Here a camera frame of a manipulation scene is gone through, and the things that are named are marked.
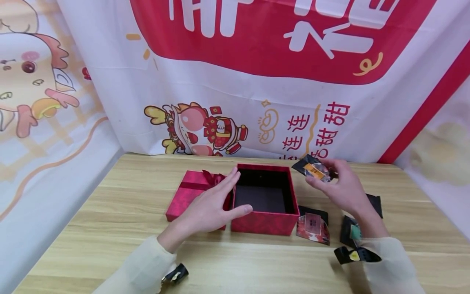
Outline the plain black packet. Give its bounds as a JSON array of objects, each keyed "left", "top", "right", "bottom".
[{"left": 366, "top": 193, "right": 384, "bottom": 219}]

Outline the red box lid with bow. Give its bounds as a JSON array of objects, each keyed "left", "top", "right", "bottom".
[{"left": 165, "top": 170, "right": 232, "bottom": 231}]

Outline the black packet with green label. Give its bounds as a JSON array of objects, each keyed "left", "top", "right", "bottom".
[{"left": 339, "top": 215, "right": 364, "bottom": 249}]

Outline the black packet with orange label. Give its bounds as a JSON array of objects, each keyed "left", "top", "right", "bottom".
[{"left": 291, "top": 154, "right": 337, "bottom": 183}]

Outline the person's left forearm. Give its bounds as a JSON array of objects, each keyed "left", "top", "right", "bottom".
[{"left": 93, "top": 235, "right": 181, "bottom": 294}]

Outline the red gift box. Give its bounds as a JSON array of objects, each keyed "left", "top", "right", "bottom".
[{"left": 231, "top": 164, "right": 300, "bottom": 236}]

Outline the person's left hand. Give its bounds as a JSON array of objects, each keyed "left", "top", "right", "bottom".
[{"left": 157, "top": 166, "right": 253, "bottom": 252}]

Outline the person's right hand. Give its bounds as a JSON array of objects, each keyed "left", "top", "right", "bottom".
[{"left": 305, "top": 158, "right": 368, "bottom": 218}]

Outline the person's right forearm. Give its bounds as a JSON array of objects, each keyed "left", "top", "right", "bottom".
[{"left": 349, "top": 206, "right": 427, "bottom": 294}]

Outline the black packet with red label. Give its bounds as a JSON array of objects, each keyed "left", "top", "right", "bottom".
[{"left": 296, "top": 205, "right": 330, "bottom": 246}]

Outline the black packet with yellow label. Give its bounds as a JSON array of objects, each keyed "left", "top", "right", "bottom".
[{"left": 333, "top": 246, "right": 383, "bottom": 265}]

